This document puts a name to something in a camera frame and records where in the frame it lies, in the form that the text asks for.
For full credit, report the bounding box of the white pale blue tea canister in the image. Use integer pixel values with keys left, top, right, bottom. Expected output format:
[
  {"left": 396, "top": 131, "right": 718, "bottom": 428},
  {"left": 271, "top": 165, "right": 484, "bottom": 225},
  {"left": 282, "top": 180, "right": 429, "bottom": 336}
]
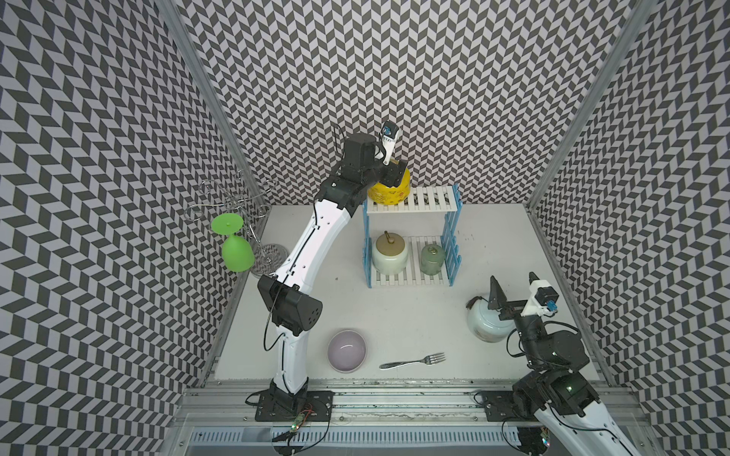
[{"left": 467, "top": 296, "right": 515, "bottom": 343}]

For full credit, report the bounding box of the small green tea canister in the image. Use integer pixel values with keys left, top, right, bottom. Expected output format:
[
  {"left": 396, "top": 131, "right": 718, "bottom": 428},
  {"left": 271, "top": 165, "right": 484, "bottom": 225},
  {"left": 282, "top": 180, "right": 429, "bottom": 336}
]
[{"left": 419, "top": 243, "right": 446, "bottom": 277}]

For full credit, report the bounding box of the blue white two-tier shelf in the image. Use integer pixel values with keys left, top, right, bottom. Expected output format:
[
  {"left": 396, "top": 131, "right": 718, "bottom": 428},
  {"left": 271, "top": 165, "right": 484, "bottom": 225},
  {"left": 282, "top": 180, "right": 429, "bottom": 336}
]
[{"left": 362, "top": 184, "right": 463, "bottom": 288}]

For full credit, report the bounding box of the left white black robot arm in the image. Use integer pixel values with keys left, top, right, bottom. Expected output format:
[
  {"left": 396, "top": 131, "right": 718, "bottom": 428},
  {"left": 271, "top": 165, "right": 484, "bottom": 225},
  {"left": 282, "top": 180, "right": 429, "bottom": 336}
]
[{"left": 258, "top": 122, "right": 407, "bottom": 401}]

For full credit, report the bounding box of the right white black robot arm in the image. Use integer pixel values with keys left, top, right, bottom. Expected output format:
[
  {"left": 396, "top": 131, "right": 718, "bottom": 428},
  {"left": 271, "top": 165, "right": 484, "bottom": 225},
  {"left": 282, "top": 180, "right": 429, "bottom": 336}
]
[{"left": 488, "top": 273, "right": 639, "bottom": 455}]

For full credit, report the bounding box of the silver fork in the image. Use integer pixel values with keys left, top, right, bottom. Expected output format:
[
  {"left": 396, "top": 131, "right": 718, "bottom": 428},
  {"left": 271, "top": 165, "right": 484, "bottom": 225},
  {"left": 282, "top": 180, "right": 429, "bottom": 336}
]
[{"left": 378, "top": 353, "right": 446, "bottom": 371}]

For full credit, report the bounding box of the cream canister with olive lid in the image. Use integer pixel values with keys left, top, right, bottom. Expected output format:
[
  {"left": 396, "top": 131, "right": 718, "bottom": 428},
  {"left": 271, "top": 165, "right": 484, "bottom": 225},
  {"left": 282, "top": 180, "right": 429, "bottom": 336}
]
[{"left": 373, "top": 231, "right": 410, "bottom": 276}]

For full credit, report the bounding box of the green plastic wine glass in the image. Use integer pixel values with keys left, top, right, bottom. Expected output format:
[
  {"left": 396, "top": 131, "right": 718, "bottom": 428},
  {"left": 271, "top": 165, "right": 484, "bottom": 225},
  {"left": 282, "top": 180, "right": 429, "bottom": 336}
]
[{"left": 211, "top": 213, "right": 255, "bottom": 273}]

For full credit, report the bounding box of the lilac bowl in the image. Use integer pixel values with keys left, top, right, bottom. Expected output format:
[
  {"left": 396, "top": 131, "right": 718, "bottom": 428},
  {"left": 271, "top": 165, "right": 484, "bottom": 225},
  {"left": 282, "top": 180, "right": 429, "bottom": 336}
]
[{"left": 327, "top": 330, "right": 367, "bottom": 374}]

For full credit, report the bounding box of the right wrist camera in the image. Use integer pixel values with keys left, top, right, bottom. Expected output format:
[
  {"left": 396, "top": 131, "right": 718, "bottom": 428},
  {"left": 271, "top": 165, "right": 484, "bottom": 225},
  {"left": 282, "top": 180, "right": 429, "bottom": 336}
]
[{"left": 522, "top": 279, "right": 560, "bottom": 317}]

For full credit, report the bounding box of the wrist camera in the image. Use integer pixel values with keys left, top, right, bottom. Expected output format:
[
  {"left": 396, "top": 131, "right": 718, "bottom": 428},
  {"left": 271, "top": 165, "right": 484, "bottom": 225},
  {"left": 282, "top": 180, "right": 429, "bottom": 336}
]
[
  {"left": 522, "top": 279, "right": 560, "bottom": 317},
  {"left": 380, "top": 121, "right": 400, "bottom": 165}
]

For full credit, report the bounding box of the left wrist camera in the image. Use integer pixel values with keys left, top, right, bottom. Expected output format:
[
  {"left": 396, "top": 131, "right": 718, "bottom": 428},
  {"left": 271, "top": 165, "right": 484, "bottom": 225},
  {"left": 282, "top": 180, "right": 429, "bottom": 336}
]
[{"left": 380, "top": 121, "right": 400, "bottom": 165}]

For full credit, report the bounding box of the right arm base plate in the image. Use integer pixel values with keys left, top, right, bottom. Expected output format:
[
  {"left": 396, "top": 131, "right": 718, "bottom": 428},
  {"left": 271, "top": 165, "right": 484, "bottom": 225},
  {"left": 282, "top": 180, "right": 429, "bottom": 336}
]
[{"left": 476, "top": 391, "right": 547, "bottom": 423}]

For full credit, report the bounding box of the metal wire glass rack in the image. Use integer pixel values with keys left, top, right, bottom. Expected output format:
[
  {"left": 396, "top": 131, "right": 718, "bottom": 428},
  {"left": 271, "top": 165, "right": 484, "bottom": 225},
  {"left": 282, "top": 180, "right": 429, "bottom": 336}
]
[{"left": 182, "top": 180, "right": 289, "bottom": 277}]

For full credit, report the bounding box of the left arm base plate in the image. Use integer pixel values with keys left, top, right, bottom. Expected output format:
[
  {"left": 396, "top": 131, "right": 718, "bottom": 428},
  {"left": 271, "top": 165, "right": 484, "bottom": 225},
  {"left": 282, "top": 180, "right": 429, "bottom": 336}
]
[{"left": 255, "top": 388, "right": 335, "bottom": 424}]

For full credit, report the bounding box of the aluminium front rail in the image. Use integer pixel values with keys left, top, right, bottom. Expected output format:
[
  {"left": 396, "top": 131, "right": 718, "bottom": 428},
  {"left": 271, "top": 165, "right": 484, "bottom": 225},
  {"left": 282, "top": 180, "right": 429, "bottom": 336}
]
[{"left": 170, "top": 378, "right": 657, "bottom": 429}]

